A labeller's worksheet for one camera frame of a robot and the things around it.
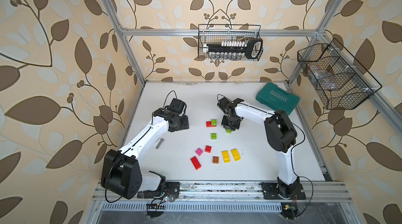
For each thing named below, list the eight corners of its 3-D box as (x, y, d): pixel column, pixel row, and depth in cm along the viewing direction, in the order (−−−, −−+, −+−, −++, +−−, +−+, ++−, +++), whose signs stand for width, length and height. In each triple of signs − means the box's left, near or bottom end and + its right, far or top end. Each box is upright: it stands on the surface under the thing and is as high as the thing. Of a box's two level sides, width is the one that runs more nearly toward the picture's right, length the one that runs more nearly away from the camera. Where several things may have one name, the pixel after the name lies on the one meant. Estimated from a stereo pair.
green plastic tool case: (254, 99, 112) (255, 94, 108) (268, 85, 121) (270, 80, 117) (285, 119, 101) (288, 115, 97) (298, 102, 110) (301, 98, 106)
